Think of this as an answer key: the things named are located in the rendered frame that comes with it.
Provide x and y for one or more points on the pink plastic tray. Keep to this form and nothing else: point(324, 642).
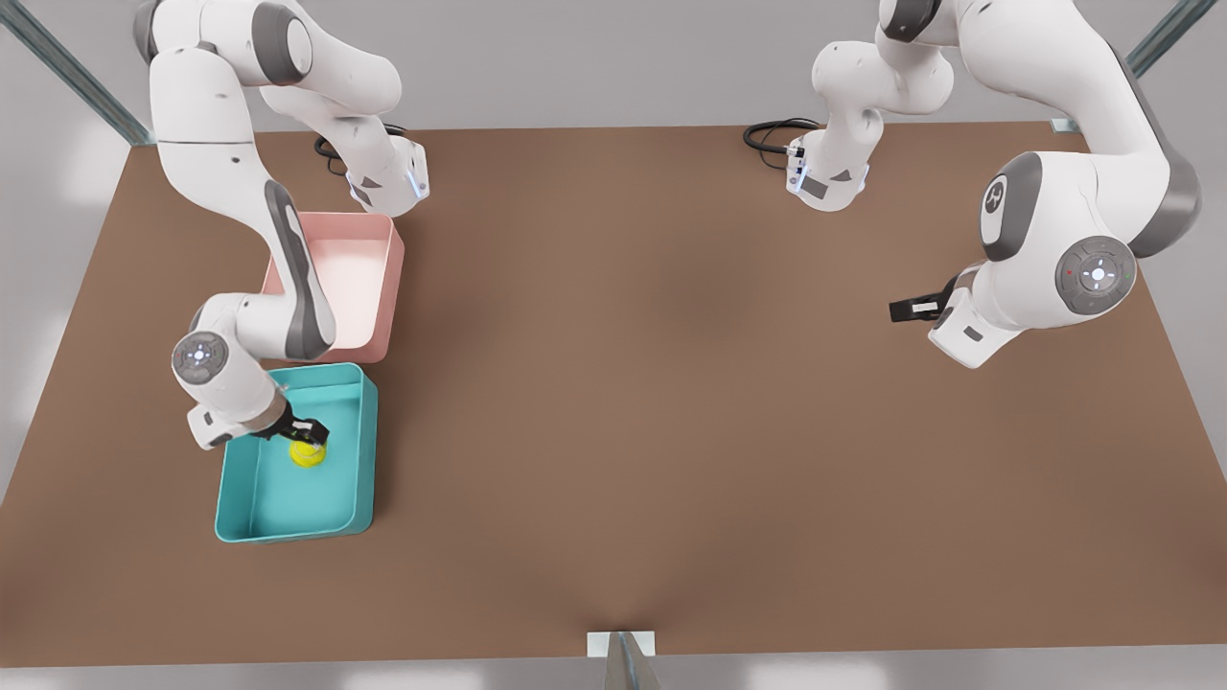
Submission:
point(359, 278)

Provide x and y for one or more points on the silver frame post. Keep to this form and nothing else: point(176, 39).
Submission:
point(625, 661)
point(67, 72)
point(1155, 38)

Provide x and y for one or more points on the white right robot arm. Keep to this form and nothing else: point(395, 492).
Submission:
point(206, 134)

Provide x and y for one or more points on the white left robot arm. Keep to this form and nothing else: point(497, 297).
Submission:
point(1045, 220)

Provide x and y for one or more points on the teal plastic tray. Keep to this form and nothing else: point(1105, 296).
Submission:
point(288, 503)

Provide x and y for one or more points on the yellow tennis ball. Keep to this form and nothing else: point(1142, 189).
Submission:
point(307, 454)

